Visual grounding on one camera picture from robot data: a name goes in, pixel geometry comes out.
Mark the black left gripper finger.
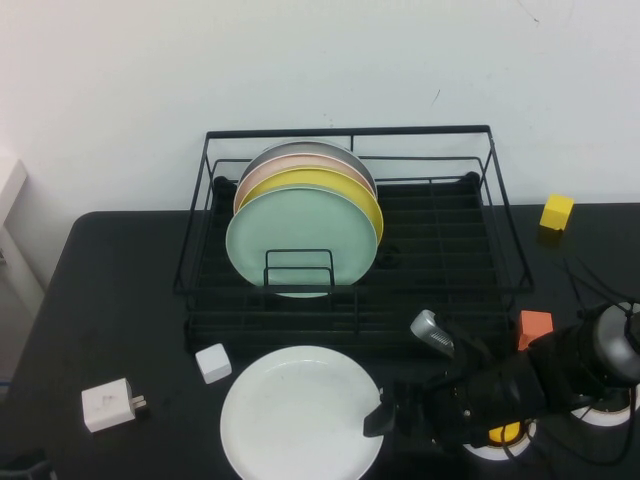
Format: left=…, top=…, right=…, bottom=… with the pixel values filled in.
left=0, top=451, right=52, bottom=480

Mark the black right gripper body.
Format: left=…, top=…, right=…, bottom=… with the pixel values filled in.
left=397, top=338, right=547, bottom=450

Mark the white plate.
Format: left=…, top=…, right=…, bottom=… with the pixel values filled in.
left=219, top=344, right=387, bottom=480

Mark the green plate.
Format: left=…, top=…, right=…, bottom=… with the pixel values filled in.
left=224, top=188, right=380, bottom=300

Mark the yellow plate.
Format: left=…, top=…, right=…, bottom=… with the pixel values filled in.
left=238, top=167, right=385, bottom=247

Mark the pink plate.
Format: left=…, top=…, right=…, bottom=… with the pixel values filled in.
left=233, top=153, right=379, bottom=212

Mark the grey plate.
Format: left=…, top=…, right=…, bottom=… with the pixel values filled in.
left=239, top=139, right=377, bottom=197

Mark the yellow rubber duck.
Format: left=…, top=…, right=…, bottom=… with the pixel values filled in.
left=487, top=422, right=522, bottom=447

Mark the white double-sided tape roll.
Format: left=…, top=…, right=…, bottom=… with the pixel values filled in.
left=569, top=389, right=637, bottom=429
left=462, top=418, right=539, bottom=461

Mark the orange foam cube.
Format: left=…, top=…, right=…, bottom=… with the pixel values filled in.
left=517, top=309, right=555, bottom=352

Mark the white power adapter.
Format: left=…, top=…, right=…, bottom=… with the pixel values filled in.
left=81, top=377, right=150, bottom=434

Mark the white cube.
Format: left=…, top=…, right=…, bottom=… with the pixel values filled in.
left=194, top=342, right=234, bottom=385

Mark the yellow foam cube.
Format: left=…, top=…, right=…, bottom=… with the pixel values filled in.
left=538, top=194, right=575, bottom=232

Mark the white cabinet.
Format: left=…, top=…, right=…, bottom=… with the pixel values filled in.
left=0, top=158, right=51, bottom=386

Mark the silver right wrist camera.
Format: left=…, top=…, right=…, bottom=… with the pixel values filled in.
left=409, top=309, right=457, bottom=359

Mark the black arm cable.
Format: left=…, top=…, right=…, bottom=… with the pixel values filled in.
left=502, top=387, right=639, bottom=469

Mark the black wire dish rack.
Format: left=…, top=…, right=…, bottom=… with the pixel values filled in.
left=173, top=124, right=535, bottom=351

